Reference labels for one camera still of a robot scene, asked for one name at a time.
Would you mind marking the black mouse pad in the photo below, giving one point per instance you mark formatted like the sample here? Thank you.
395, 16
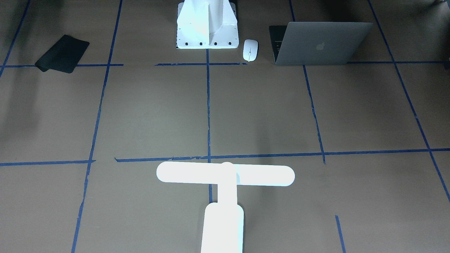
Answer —
64, 55

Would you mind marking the grey laptop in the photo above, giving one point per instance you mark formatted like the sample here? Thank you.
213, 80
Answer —
317, 42

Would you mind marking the white computer mouse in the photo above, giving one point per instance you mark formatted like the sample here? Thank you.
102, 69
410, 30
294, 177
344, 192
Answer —
250, 50

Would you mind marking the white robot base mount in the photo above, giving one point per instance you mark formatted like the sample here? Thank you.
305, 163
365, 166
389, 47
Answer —
203, 24

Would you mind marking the white desk lamp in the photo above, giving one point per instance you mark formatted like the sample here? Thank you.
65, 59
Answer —
224, 219

